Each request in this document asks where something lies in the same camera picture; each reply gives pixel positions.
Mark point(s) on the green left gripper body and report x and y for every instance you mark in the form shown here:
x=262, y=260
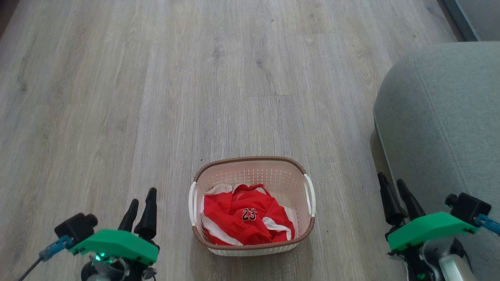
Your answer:
x=117, y=245

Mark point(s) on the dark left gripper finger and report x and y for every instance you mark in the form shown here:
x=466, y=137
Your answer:
x=129, y=218
x=147, y=218

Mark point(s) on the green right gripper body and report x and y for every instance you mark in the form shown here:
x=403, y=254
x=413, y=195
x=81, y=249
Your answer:
x=425, y=230

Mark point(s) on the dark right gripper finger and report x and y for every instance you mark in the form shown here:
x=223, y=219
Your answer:
x=410, y=205
x=390, y=207

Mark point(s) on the red white basketball jersey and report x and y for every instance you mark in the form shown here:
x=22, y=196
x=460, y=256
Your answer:
x=234, y=218

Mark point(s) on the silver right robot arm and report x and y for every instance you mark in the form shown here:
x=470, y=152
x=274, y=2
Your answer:
x=449, y=261

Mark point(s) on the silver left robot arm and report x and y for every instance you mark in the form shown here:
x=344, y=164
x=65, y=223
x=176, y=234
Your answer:
x=102, y=271

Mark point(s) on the grey fabric sofa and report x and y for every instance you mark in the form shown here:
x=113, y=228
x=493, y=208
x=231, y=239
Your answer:
x=441, y=125

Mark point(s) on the cream laundry basket brown rim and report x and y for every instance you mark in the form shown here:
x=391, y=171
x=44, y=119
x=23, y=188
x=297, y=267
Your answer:
x=254, y=171

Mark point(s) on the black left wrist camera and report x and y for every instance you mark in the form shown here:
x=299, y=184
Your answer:
x=76, y=228

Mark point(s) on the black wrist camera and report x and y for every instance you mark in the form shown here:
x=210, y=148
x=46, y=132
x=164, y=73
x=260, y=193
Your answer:
x=468, y=208
x=76, y=228

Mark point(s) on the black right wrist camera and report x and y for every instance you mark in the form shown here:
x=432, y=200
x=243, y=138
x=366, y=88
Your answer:
x=468, y=208

